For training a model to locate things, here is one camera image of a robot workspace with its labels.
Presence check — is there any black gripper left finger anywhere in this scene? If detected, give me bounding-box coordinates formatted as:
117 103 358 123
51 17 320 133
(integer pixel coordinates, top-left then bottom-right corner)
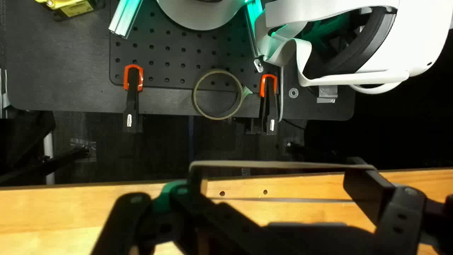
90 161 266 255

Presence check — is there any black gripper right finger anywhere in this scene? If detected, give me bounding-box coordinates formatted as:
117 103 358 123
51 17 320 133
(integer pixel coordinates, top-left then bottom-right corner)
342 157 453 255

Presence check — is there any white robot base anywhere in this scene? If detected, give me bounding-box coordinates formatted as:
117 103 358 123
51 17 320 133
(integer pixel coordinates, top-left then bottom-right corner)
154 0 248 33

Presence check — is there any orange black spring clamp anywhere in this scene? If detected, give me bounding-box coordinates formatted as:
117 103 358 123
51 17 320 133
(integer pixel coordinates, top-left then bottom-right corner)
122 62 146 135
256 72 282 136

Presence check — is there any olive tape roll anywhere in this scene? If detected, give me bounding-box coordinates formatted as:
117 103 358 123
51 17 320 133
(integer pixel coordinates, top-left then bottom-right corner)
191 69 245 122

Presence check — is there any black perforated breadboard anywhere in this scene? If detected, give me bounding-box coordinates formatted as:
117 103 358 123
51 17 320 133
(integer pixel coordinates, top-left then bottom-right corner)
107 0 286 93

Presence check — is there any white VR headset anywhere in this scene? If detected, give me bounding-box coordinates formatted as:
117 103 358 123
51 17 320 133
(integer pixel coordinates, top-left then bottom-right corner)
256 0 453 96

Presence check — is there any teal aluminium extrusion bar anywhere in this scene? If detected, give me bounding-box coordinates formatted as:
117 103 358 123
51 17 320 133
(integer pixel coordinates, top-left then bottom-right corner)
242 0 266 74
107 0 146 40

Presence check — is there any yellow object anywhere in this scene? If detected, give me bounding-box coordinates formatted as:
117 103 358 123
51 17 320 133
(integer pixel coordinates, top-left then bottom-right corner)
34 0 96 21

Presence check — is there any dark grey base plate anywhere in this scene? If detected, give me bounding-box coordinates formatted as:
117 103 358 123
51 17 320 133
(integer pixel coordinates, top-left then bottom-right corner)
3 0 357 122

